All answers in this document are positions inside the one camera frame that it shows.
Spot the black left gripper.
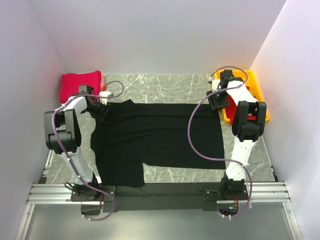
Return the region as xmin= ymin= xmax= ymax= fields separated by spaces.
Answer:
xmin=84 ymin=98 xmax=111 ymax=123

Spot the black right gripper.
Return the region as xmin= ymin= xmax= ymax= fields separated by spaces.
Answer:
xmin=206 ymin=88 xmax=230 ymax=113

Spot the black t shirt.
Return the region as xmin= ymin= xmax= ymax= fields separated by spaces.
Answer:
xmin=90 ymin=100 xmax=226 ymax=188

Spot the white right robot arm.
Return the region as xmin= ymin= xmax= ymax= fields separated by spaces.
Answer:
xmin=207 ymin=69 xmax=267 ymax=200

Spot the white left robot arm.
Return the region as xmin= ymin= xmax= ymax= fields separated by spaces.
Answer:
xmin=43 ymin=85 xmax=114 ymax=201

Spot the red t shirt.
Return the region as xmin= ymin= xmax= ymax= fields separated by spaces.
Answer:
xmin=225 ymin=85 xmax=258 ymax=125

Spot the folded magenta t shirt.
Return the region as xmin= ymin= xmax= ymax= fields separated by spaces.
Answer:
xmin=59 ymin=70 xmax=103 ymax=104

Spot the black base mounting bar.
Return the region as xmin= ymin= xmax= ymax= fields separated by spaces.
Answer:
xmin=64 ymin=180 xmax=251 ymax=216

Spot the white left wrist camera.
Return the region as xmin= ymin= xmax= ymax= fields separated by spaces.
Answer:
xmin=99 ymin=90 xmax=114 ymax=105

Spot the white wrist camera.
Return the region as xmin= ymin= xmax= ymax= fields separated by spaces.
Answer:
xmin=99 ymin=90 xmax=114 ymax=105
xmin=208 ymin=77 xmax=220 ymax=92

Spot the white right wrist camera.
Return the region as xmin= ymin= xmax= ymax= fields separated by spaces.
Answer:
xmin=208 ymin=77 xmax=220 ymax=92

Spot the aluminium frame rail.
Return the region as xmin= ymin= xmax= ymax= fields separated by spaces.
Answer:
xmin=16 ymin=182 xmax=303 ymax=240

